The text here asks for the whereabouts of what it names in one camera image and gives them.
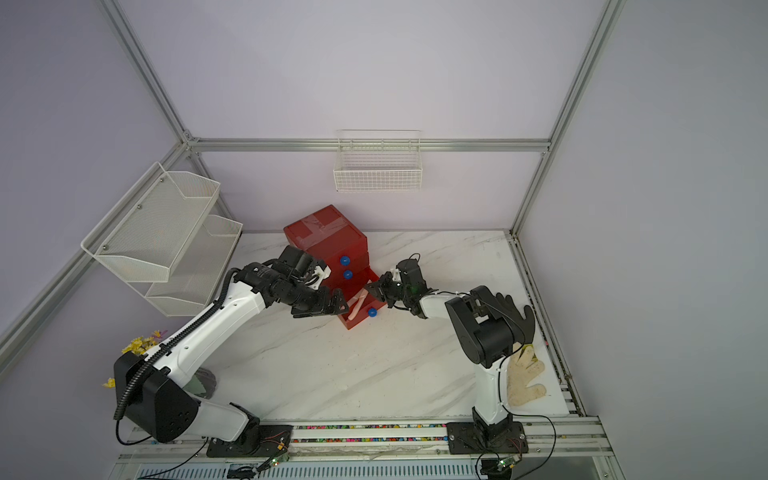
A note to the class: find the white wire wall basket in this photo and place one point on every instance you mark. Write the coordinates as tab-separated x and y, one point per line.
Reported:
378	161

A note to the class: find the white mesh two-tier shelf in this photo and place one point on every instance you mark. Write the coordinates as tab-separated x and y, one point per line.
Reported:
165	241

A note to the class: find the black work glove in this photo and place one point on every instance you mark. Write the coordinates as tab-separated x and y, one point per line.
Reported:
521	322

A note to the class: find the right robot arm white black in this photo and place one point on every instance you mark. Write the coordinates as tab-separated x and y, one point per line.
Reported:
490	330

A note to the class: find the yellow artificial flowers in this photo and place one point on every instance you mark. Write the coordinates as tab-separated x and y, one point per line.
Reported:
139	346

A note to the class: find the red drawer cabinet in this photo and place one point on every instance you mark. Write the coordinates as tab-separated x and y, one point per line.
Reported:
329	235

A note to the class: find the beige cloth glove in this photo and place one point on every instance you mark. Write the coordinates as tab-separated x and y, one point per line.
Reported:
523	370

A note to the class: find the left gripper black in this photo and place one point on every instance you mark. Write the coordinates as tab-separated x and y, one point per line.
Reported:
322	306

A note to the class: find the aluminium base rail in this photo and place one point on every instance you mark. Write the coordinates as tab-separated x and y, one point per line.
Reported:
572	436

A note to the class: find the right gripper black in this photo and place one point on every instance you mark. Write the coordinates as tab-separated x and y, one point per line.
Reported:
380	288

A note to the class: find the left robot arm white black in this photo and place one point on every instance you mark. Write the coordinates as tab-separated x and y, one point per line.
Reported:
150	387

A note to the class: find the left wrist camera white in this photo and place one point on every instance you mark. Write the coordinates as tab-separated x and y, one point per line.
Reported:
318	275

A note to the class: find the pink fruit knife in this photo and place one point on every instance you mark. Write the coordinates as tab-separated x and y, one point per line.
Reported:
358	304

